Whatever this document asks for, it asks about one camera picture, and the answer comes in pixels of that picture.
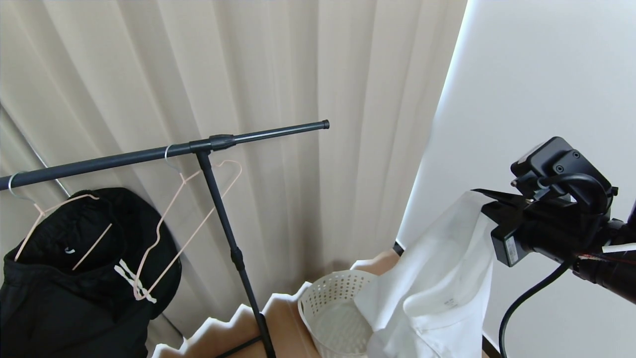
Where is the white garment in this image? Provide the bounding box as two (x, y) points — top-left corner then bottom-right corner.
(353, 190), (498, 358)

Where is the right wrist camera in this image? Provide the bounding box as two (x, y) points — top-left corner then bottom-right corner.
(510, 137), (619, 215)

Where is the black knitted garment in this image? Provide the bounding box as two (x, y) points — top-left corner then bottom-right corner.
(0, 187), (182, 358)

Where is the black clothes rack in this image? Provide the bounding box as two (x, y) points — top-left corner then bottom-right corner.
(0, 119), (331, 358)

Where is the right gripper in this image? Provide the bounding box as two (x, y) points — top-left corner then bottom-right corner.
(481, 196), (636, 305)

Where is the beige curtain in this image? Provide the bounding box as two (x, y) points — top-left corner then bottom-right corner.
(0, 0), (469, 351)

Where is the black cable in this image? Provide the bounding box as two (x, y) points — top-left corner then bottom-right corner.
(498, 172), (609, 358)

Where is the white laundry basket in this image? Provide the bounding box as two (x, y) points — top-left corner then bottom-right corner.
(297, 270), (379, 358)

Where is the pink clothes hanger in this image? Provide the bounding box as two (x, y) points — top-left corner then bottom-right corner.
(133, 144), (243, 302)
(7, 172), (113, 272)

